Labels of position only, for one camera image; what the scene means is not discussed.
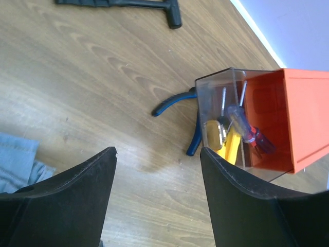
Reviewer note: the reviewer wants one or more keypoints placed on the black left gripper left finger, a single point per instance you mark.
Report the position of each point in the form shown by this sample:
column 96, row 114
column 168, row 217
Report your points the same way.
column 67, row 209

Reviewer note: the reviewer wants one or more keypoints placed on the orange drawer cabinet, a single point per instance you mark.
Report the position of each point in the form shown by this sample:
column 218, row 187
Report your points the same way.
column 290, row 107

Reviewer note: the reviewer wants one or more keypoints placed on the clear top drawer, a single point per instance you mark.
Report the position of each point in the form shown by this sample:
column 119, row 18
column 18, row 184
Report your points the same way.
column 209, row 96

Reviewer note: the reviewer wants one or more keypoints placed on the grey handled screwdriver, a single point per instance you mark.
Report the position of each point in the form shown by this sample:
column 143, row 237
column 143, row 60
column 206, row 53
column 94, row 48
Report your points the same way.
column 238, row 118

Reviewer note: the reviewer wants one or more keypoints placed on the black rubber mallet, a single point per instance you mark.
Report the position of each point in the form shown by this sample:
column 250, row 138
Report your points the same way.
column 170, row 7

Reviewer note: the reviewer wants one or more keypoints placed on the blue handled cutting pliers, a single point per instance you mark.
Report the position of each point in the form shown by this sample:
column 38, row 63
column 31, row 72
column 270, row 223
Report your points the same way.
column 190, row 94

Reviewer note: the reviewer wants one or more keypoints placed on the blue cloth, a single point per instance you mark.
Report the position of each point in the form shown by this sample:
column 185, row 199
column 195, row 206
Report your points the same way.
column 19, row 167

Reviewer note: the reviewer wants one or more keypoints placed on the yellow handled screwdriver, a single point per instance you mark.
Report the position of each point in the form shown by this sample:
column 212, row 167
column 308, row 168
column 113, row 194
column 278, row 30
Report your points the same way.
column 232, row 139

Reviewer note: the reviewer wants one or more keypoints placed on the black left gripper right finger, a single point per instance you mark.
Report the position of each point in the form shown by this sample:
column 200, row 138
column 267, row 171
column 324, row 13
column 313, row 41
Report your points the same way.
column 248, row 211

